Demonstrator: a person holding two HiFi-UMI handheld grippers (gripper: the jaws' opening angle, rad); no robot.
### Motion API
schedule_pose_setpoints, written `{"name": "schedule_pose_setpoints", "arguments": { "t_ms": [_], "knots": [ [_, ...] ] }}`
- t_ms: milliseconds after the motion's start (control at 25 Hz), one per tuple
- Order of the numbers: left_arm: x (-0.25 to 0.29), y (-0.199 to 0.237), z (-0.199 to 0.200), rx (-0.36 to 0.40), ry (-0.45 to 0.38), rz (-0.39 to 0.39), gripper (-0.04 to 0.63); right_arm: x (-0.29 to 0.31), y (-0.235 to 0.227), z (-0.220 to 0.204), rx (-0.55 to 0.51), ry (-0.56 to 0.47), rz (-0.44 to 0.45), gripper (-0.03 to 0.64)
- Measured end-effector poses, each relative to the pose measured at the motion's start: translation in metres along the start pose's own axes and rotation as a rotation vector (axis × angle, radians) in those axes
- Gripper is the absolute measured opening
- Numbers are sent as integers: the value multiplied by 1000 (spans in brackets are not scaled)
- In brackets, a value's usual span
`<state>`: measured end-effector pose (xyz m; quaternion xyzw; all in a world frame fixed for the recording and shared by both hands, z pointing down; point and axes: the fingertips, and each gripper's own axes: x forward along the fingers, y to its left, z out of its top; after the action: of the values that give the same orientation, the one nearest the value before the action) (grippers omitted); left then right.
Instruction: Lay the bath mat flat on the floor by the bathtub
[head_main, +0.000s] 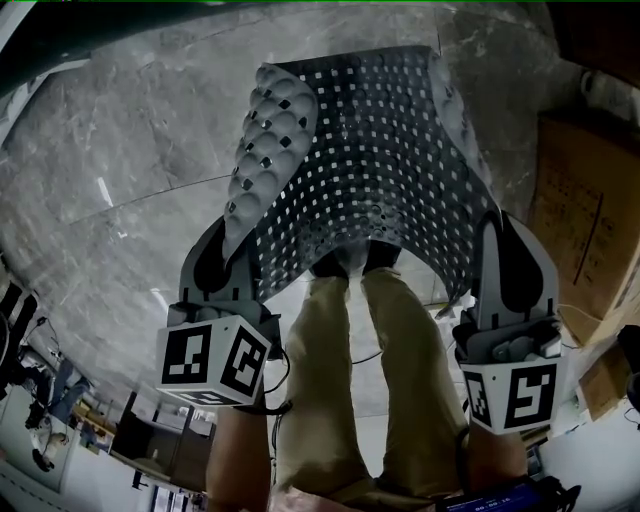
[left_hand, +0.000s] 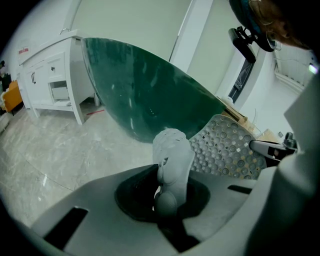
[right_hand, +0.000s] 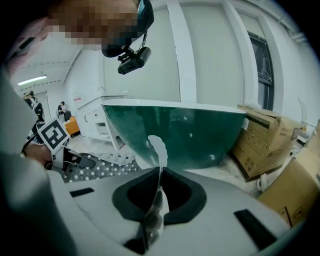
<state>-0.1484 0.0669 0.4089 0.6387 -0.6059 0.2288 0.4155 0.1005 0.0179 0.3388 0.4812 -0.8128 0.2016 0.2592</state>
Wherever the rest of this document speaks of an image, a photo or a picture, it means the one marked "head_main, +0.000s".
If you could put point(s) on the dark table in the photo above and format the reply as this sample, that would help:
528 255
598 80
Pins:
160 445

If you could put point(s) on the person's right forearm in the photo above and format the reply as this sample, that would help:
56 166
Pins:
497 460

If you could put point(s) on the grey perforated bath mat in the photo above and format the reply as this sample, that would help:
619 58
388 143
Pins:
375 160

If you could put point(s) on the small cardboard box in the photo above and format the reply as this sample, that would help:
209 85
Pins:
607 385

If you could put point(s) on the cardboard box with label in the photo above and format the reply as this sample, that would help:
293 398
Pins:
585 225

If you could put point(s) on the grey marble floor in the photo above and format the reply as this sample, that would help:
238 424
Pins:
125 150

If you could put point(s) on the person's right black shoe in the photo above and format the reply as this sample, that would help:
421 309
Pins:
382 257

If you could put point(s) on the person's left forearm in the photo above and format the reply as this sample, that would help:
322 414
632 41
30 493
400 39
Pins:
240 460

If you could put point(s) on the white mug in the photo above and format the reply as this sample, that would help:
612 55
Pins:
592 82

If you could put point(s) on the black device with screen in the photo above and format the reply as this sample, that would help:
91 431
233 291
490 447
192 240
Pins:
500 500

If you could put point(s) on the person's olive trousers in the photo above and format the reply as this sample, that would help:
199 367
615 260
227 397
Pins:
325 375

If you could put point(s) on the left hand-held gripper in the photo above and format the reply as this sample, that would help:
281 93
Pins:
200 355

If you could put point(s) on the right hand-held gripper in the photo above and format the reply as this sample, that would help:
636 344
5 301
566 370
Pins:
520 395

